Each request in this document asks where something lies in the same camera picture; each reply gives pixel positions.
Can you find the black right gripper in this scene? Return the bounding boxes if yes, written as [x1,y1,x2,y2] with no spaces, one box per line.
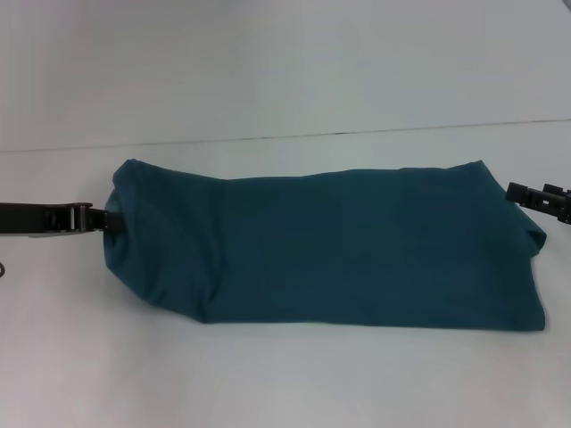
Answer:
[505,181,571,225]

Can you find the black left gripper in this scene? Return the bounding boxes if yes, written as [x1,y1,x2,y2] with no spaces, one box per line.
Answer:
[0,201,124,240]

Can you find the teal t-shirt with FREE print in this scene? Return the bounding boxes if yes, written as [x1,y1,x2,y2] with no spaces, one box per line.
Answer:
[103,156,549,334]

